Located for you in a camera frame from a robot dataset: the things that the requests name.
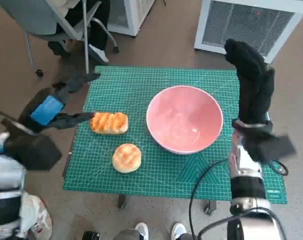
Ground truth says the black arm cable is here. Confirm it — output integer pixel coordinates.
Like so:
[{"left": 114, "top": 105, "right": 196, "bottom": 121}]
[
  {"left": 0, "top": 108, "right": 17, "bottom": 121},
  {"left": 196, "top": 216, "right": 240, "bottom": 237},
  {"left": 188, "top": 158, "right": 234, "bottom": 240}
]

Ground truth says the oblong toy bread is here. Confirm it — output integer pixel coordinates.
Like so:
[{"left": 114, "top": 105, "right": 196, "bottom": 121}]
[{"left": 90, "top": 111, "right": 129, "bottom": 136}]

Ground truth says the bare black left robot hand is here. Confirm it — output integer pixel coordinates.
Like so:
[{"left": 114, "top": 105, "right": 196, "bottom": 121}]
[{"left": 17, "top": 72, "right": 102, "bottom": 134}]

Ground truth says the pink bowl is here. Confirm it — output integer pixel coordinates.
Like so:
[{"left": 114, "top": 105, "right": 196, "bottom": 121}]
[{"left": 145, "top": 85, "right": 224, "bottom": 155}]

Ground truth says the small black box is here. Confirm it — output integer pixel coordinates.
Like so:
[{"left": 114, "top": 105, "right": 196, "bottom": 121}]
[{"left": 82, "top": 231, "right": 102, "bottom": 240}]

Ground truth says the grey office chair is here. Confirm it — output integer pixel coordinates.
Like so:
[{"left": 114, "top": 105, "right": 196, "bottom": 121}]
[{"left": 0, "top": 0, "right": 120, "bottom": 77}]

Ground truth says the white shoe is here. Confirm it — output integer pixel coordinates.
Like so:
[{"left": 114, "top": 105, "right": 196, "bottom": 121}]
[
  {"left": 135, "top": 222, "right": 150, "bottom": 240},
  {"left": 171, "top": 222, "right": 187, "bottom": 240}
]

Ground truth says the round toy bread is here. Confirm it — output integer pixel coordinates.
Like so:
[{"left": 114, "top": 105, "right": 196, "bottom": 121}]
[{"left": 111, "top": 143, "right": 143, "bottom": 174}]

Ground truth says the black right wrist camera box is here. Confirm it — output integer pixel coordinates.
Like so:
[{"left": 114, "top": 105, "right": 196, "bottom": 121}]
[{"left": 248, "top": 134, "right": 297, "bottom": 164}]

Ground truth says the white plastic bag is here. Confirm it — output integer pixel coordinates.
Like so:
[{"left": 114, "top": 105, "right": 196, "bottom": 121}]
[{"left": 18, "top": 192, "right": 54, "bottom": 240}]

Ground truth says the large white mesh cabinet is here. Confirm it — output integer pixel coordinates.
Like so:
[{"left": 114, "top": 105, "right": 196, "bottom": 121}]
[{"left": 193, "top": 0, "right": 303, "bottom": 65}]

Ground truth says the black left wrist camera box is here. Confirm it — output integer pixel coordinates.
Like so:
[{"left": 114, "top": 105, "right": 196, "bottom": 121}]
[{"left": 1, "top": 118, "right": 63, "bottom": 171}]

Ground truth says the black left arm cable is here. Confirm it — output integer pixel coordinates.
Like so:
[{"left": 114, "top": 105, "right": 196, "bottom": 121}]
[{"left": 0, "top": 108, "right": 17, "bottom": 121}]

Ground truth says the small white mesh cabinet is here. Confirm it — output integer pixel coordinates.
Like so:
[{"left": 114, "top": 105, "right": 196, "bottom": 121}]
[{"left": 106, "top": 0, "right": 157, "bottom": 37}]

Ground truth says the table leg with caster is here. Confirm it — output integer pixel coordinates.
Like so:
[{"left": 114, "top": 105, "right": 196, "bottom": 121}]
[
  {"left": 203, "top": 199, "right": 217, "bottom": 216},
  {"left": 117, "top": 194, "right": 129, "bottom": 210}
]

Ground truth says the green cutting mat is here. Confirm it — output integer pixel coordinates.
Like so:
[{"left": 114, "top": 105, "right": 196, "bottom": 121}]
[{"left": 62, "top": 65, "right": 289, "bottom": 205}]

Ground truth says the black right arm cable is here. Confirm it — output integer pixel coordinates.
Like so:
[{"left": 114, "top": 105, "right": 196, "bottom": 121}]
[
  {"left": 188, "top": 158, "right": 234, "bottom": 240},
  {"left": 196, "top": 216, "right": 240, "bottom": 237}
]

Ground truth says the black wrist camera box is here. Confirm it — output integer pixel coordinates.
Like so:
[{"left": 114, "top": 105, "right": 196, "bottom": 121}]
[
  {"left": 1, "top": 118, "right": 63, "bottom": 171},
  {"left": 248, "top": 134, "right": 297, "bottom": 164}
]

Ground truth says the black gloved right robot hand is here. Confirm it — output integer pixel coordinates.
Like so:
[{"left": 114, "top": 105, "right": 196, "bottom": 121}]
[{"left": 223, "top": 38, "right": 277, "bottom": 126}]

